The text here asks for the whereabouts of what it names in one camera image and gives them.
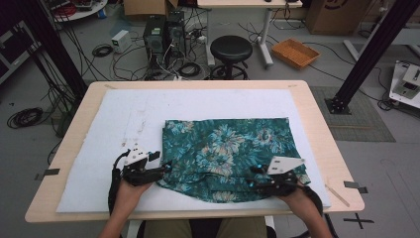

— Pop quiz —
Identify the black computer tower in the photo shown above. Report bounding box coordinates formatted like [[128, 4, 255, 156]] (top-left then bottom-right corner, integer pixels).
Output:
[[164, 10, 187, 60], [143, 15, 167, 69]]

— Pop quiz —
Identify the black tape strip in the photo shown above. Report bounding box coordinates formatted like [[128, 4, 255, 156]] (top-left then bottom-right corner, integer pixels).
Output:
[[343, 180, 368, 194], [34, 168, 61, 181]]

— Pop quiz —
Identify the small coiled black cable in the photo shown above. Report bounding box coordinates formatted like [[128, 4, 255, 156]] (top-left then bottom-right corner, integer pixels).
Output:
[[91, 44, 114, 59]]

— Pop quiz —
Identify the white table mat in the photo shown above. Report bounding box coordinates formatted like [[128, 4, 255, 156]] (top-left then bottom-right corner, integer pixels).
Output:
[[55, 88, 332, 213]]

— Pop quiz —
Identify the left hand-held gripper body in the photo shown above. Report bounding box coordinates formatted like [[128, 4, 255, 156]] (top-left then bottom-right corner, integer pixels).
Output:
[[122, 143, 166, 187]]

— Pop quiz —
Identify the thin wooden stick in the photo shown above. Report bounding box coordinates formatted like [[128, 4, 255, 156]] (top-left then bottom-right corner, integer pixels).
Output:
[[325, 183, 351, 208]]

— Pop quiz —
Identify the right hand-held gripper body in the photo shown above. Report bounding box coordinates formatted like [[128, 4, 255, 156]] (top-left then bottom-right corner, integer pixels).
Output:
[[256, 156, 306, 198]]

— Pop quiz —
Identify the white metal frame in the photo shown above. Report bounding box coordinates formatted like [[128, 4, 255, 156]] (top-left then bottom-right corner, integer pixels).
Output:
[[342, 26, 420, 63]]

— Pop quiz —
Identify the teal floral shirt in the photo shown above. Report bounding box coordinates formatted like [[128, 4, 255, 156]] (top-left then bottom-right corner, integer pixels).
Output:
[[157, 117, 311, 203]]

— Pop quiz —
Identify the small cardboard box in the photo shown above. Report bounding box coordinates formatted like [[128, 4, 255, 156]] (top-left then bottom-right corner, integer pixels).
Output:
[[123, 0, 179, 18]]

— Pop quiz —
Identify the white device on board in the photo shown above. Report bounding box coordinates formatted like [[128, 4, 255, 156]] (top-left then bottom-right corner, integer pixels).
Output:
[[388, 60, 420, 110]]

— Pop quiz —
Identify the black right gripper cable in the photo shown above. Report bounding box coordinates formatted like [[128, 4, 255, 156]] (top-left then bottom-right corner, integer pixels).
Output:
[[296, 182, 340, 238]]

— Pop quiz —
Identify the round white table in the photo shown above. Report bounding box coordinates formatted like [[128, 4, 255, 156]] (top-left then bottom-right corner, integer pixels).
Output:
[[49, 0, 109, 23]]

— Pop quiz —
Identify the orange woven basket tray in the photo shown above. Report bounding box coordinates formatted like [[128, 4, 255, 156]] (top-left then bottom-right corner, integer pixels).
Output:
[[270, 38, 321, 70]]

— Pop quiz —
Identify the large cardboard box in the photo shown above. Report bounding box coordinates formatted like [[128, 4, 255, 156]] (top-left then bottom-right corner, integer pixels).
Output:
[[305, 0, 372, 37]]

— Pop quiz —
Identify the black tape cross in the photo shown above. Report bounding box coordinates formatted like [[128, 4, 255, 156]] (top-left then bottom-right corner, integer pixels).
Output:
[[343, 212, 375, 230]]

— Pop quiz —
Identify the grey equipment rack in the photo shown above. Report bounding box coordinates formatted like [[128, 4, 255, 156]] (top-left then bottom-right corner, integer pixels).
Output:
[[0, 19, 43, 85]]

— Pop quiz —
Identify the white desk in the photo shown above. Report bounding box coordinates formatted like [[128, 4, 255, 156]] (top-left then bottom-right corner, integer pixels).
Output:
[[197, 0, 303, 69]]

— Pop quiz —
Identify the large coiled black cable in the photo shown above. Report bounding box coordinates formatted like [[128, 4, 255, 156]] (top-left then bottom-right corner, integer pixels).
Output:
[[6, 106, 45, 130]]

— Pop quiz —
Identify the white power supply box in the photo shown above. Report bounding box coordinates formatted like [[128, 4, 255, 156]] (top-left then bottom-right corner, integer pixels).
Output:
[[111, 29, 133, 54]]

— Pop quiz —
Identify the person's right hand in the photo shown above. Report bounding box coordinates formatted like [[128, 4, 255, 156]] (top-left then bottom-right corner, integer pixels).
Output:
[[276, 183, 319, 213]]

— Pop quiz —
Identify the person's left hand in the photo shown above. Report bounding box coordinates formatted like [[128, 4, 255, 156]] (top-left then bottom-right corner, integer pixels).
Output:
[[116, 178, 155, 213]]

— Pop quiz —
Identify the grey floor mat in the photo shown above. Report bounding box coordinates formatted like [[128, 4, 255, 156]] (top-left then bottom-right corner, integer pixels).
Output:
[[310, 85, 396, 144]]

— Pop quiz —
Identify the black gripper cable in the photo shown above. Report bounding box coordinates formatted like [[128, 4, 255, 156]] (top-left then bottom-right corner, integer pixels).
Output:
[[296, 182, 340, 238], [107, 149, 132, 216]]

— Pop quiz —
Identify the black metal stand beam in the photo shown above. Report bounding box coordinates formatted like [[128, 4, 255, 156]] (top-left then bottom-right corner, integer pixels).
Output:
[[325, 0, 420, 115], [13, 0, 89, 100]]

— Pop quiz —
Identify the black round stool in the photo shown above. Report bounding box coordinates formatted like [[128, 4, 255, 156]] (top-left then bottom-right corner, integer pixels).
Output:
[[204, 35, 254, 81]]

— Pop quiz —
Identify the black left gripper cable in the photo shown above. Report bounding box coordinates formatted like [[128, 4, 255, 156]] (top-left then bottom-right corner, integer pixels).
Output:
[[107, 149, 132, 216]]

